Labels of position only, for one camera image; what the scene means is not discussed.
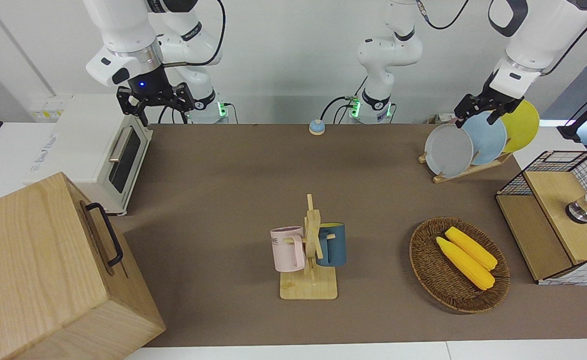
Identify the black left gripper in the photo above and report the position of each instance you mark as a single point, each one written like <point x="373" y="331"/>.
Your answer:
<point x="493" y="101"/>

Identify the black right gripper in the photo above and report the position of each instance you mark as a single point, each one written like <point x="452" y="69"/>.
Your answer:
<point x="148" y="82"/>

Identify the gray plate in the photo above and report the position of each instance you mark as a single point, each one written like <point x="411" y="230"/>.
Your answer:
<point x="447" y="151"/>

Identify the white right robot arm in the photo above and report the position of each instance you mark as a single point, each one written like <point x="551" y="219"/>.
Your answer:
<point x="123" y="30"/>

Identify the light blue plate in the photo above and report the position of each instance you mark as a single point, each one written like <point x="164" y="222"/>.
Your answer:
<point x="488" y="137"/>

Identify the yellow plate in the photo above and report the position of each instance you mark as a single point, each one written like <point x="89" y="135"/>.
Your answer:
<point x="522" y="125"/>

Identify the wooden plate rack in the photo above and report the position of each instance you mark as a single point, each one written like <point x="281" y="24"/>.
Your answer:
<point x="466" y="172"/>

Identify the wooden mug rack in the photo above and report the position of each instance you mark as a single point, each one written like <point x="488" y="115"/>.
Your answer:
<point x="309" y="287"/>

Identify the white toaster oven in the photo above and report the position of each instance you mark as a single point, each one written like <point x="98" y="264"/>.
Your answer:
<point x="83" y="145"/>

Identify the brown table mat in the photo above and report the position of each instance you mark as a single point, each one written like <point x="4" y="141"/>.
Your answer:
<point x="223" y="200"/>

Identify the white power strip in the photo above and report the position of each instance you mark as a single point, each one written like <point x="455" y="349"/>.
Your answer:
<point x="48" y="110"/>

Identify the yellow corn cob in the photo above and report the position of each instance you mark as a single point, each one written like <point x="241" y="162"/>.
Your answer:
<point x="473" y="247"/>
<point x="463" y="262"/>

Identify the brown wicker basket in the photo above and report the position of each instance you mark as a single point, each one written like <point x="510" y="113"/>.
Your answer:
<point x="441" y="280"/>

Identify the pink mug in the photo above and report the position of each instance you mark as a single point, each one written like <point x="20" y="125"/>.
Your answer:
<point x="286" y="252"/>

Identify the dark blue mug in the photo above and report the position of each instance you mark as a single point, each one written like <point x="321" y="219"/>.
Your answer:
<point x="334" y="245"/>

